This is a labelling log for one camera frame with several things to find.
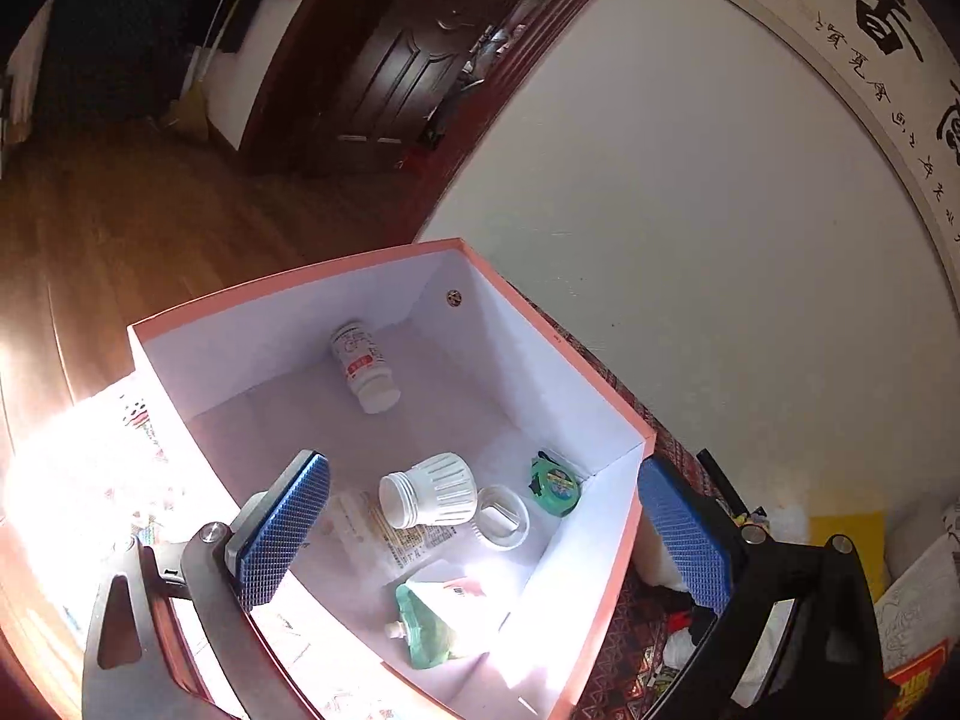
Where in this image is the broom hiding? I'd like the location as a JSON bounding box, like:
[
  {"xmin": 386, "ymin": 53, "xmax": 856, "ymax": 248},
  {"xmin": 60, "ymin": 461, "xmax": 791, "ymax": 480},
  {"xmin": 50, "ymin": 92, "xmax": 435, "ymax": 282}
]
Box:
[{"xmin": 166, "ymin": 0, "xmax": 235, "ymax": 142}]

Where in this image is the white ribbed jar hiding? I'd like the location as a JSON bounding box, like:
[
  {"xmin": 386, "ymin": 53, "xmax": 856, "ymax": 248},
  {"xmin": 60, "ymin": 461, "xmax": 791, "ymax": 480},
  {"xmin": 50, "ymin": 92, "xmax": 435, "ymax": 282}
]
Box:
[{"xmin": 378, "ymin": 452, "xmax": 480, "ymax": 530}]

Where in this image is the white pink packet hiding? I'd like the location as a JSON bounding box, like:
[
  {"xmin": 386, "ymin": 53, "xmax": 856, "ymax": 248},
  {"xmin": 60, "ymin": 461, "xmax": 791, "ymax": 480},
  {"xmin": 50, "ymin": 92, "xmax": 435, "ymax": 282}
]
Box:
[{"xmin": 409, "ymin": 561, "xmax": 527, "ymax": 655}]

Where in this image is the white printed paper leaflet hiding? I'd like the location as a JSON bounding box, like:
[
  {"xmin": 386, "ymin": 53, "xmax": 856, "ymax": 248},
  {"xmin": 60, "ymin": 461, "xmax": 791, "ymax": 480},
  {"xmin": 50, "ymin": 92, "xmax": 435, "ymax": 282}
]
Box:
[{"xmin": 330, "ymin": 490, "xmax": 455, "ymax": 580}]

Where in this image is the yellow pillow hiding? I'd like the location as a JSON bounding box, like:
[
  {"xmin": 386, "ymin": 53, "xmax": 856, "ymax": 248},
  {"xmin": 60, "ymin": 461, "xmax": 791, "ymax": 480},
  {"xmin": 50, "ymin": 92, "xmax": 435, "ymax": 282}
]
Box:
[{"xmin": 812, "ymin": 512, "xmax": 887, "ymax": 602}]

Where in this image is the green spout pouch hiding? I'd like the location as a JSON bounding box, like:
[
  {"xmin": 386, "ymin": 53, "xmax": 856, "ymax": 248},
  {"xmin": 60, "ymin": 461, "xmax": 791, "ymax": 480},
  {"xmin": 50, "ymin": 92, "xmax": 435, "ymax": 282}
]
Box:
[{"xmin": 383, "ymin": 581, "xmax": 471, "ymax": 669}]

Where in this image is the white round lid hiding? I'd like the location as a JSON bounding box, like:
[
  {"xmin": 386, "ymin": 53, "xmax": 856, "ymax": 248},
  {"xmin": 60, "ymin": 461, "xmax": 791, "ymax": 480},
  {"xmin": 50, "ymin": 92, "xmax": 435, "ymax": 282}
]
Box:
[{"xmin": 475, "ymin": 484, "xmax": 532, "ymax": 553}]

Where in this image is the orange cardboard box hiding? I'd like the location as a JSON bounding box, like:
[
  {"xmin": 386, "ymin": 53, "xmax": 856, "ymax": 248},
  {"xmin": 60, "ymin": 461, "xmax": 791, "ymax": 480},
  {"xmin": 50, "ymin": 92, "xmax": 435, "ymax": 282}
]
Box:
[{"xmin": 127, "ymin": 238, "xmax": 657, "ymax": 720}]

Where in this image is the printed box lid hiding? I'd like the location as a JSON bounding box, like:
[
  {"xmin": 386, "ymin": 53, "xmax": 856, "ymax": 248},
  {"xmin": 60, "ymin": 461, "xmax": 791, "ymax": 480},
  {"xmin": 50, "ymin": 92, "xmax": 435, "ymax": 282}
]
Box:
[{"xmin": 0, "ymin": 373, "xmax": 248, "ymax": 720}]

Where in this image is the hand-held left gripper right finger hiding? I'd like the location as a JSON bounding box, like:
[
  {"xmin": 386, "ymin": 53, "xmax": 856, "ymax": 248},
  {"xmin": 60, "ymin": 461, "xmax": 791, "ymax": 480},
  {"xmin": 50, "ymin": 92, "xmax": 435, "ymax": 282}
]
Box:
[{"xmin": 636, "ymin": 456, "xmax": 887, "ymax": 720}]

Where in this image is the calligraphy wall scroll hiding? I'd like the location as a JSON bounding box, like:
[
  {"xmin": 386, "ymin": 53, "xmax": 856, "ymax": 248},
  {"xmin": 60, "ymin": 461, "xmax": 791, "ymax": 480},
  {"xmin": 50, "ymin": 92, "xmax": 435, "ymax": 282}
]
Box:
[{"xmin": 646, "ymin": 0, "xmax": 960, "ymax": 275}]

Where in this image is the black selfie stick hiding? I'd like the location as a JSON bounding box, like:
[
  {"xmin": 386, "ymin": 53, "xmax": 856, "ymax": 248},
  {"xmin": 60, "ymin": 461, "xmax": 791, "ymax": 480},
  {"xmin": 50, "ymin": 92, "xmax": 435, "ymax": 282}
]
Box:
[{"xmin": 696, "ymin": 448, "xmax": 752, "ymax": 520}]

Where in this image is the dark red wooden door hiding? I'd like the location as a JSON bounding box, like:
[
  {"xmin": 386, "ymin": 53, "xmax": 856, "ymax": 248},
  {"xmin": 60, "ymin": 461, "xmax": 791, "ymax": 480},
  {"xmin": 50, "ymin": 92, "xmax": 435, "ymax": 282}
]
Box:
[{"xmin": 240, "ymin": 0, "xmax": 647, "ymax": 182}]

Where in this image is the white red-label pill bottle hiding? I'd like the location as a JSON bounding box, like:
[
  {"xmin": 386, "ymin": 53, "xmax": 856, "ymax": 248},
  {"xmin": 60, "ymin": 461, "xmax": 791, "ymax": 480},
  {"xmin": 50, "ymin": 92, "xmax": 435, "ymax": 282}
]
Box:
[{"xmin": 330, "ymin": 322, "xmax": 401, "ymax": 415}]

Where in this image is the green round tape measure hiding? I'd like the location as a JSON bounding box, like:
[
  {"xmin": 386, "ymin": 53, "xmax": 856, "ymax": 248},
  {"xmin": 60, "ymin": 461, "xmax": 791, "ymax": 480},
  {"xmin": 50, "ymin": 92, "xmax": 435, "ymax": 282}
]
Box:
[{"xmin": 528, "ymin": 450, "xmax": 583, "ymax": 518}]

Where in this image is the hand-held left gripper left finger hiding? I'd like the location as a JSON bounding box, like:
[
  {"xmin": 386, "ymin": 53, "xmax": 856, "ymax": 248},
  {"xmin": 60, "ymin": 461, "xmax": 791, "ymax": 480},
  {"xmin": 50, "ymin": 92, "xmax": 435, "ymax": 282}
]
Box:
[{"xmin": 81, "ymin": 450, "xmax": 332, "ymax": 720}]

